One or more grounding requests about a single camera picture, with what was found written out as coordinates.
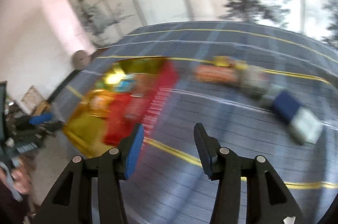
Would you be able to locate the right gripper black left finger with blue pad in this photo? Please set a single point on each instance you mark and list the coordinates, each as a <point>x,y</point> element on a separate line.
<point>70,198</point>

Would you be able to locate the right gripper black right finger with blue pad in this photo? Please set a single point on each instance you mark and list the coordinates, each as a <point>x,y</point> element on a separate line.
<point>268,198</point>

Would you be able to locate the person's left hand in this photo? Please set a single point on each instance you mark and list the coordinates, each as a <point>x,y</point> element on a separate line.
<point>21,178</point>

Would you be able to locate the navy and pale blue packet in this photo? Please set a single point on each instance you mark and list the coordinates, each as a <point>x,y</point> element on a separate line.
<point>303,125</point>

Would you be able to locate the dark clear snack packet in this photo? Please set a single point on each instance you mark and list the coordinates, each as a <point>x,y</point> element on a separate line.
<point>253,81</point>

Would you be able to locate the red gold toffee box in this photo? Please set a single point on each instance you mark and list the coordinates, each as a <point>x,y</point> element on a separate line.
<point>132,91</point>

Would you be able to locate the orange snack packet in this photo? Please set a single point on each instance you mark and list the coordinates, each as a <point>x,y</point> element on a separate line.
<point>216,74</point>

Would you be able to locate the small gold wrapped candy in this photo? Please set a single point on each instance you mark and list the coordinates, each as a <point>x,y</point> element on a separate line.
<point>229,62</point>

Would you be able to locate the round grey wall knob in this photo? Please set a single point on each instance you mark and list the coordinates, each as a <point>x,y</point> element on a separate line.
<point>80,60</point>

